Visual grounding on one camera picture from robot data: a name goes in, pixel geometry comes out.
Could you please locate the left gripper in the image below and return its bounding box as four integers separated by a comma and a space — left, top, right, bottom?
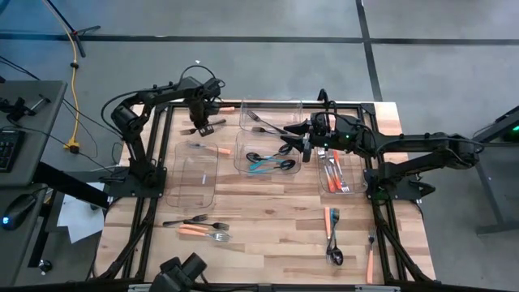
187, 78, 224, 137

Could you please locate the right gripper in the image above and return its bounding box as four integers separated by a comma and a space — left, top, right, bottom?
280, 112, 338, 163

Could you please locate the orange-handled silver fork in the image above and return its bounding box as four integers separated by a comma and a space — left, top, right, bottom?
326, 148, 345, 194
316, 147, 338, 194
332, 148, 351, 194

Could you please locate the clear plastic bin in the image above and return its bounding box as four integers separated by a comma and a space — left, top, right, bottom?
238, 93, 304, 131
167, 139, 219, 208
317, 148, 369, 199
234, 128, 303, 176

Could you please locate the black tripod stand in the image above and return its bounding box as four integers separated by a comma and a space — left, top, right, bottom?
43, 0, 102, 58

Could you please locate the white paper sheet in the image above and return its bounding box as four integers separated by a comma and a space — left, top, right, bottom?
56, 181, 106, 244

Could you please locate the grey desk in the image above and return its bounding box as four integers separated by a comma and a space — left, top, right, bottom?
0, 79, 69, 287

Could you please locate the black clamp tool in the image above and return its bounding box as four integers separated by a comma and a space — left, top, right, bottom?
0, 93, 53, 123

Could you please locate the black keyboard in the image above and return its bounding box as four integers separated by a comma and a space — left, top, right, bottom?
0, 129, 26, 174

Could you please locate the black side table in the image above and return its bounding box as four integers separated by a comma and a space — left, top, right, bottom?
473, 104, 519, 237

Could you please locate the black computer mouse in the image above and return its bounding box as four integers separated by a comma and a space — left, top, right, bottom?
1, 193, 38, 232

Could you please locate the yellow cable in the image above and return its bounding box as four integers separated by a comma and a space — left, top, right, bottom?
41, 0, 83, 156

